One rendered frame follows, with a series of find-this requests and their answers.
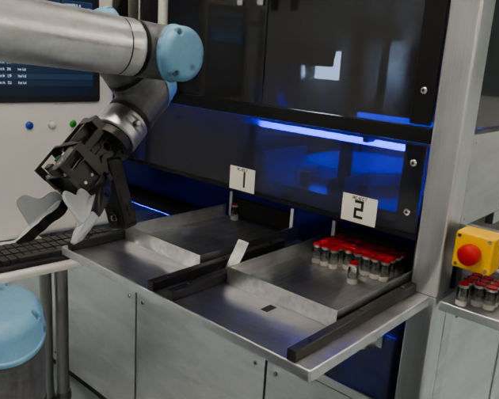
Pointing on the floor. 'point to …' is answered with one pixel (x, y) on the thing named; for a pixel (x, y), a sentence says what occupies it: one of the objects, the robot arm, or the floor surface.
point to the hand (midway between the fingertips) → (45, 248)
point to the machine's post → (444, 189)
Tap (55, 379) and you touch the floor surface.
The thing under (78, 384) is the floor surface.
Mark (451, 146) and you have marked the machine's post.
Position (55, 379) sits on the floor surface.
